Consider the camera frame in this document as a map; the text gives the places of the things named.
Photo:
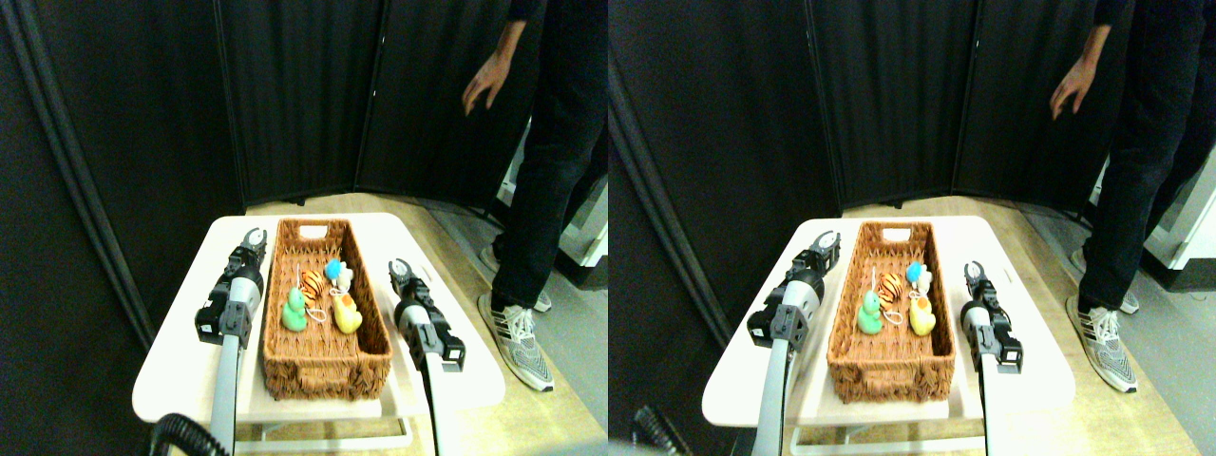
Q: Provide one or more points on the person's legs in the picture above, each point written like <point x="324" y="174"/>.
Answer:
<point x="1140" y="142"/>
<point x="556" y="142"/>

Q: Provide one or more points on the low white table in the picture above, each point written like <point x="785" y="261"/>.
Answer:
<point x="955" y="236"/>
<point x="375" y="233"/>

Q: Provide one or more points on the black bracket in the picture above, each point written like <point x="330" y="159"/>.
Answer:
<point x="1012" y="357"/>

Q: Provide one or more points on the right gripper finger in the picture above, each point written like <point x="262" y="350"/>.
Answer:
<point x="983" y="275"/>
<point x="967" y="277"/>
<point x="393" y="275"/>
<point x="409" y="274"/>

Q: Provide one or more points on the brown wicker basket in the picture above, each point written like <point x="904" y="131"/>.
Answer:
<point x="323" y="375"/>
<point x="888" y="378"/>

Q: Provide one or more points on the person's hand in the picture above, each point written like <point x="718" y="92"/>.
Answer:
<point x="489" y="81"/>
<point x="1075" y="85"/>

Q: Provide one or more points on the blue and white toy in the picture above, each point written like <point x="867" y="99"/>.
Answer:
<point x="333" y="271"/>
<point x="914" y="274"/>

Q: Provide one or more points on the orange tiger toy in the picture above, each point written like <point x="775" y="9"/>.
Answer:
<point x="313" y="283"/>
<point x="891" y="285"/>

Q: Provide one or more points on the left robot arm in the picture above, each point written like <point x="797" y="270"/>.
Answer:
<point x="771" y="399"/>
<point x="226" y="399"/>

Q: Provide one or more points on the curtain stand pole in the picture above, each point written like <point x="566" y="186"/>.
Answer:
<point x="81" y="171"/>
<point x="660" y="176"/>

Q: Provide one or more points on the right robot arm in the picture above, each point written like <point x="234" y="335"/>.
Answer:
<point x="975" y="321"/>
<point x="410" y="318"/>

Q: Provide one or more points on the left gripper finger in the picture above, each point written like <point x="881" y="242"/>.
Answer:
<point x="818" y="248"/>
<point x="244" y="244"/>
<point x="835" y="245"/>
<point x="262" y="242"/>

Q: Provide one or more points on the yellow duck toy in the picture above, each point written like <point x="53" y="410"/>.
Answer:
<point x="348" y="318"/>
<point x="921" y="321"/>

